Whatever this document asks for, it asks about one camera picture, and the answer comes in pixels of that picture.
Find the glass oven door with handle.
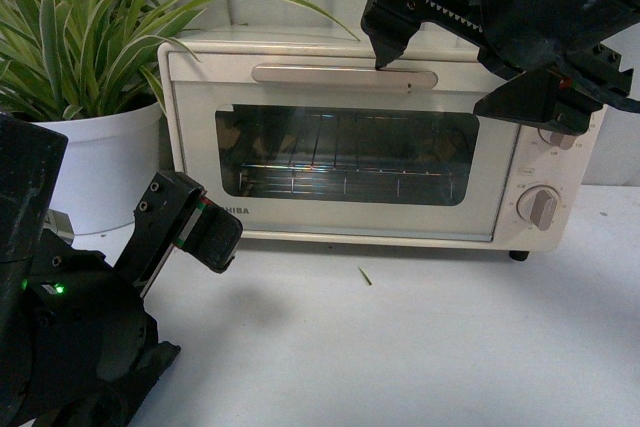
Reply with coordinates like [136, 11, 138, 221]
[163, 52, 519, 242]

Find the chrome wire oven rack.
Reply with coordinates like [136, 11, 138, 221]
[226, 113, 465, 206]

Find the green striped spider plant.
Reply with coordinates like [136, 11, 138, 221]
[0, 0, 360, 123]

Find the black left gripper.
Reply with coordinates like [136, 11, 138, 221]
[1, 170, 243, 426]

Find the small green leaf scrap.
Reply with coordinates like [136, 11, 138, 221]
[358, 267, 373, 286]

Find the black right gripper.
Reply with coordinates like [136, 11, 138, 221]
[361, 0, 639, 135]

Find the upper temperature knob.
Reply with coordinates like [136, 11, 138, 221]
[538, 129, 578, 151]

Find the white plastic plant pot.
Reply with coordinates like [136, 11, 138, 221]
[38, 102, 162, 235]

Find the cream toaster oven body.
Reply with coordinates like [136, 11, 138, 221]
[158, 27, 603, 258]

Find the lower timer knob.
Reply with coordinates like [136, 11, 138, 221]
[516, 186, 560, 231]

